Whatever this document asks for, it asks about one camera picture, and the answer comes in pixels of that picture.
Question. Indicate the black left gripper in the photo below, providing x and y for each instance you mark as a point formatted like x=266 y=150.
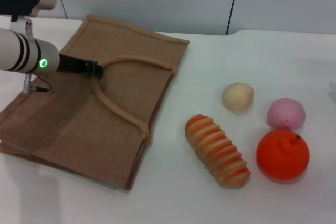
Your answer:
x=71 y=64

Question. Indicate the brown jute handbag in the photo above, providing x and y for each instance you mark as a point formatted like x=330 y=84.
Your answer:
x=86 y=119

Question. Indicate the orange fruit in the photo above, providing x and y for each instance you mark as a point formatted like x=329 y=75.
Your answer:
x=282 y=155

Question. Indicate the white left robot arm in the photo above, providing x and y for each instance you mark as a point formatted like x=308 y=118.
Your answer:
x=23 y=51

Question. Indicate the beige round bun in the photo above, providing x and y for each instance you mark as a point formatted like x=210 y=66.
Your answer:
x=237 y=96

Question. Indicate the orange striped bread roll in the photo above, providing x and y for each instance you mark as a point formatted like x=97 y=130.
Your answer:
x=218 y=153

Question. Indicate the thin dark vertical pole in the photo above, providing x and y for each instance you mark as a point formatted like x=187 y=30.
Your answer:
x=233 y=3

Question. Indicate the pink peach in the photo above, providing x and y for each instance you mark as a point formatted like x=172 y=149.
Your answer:
x=286 y=113

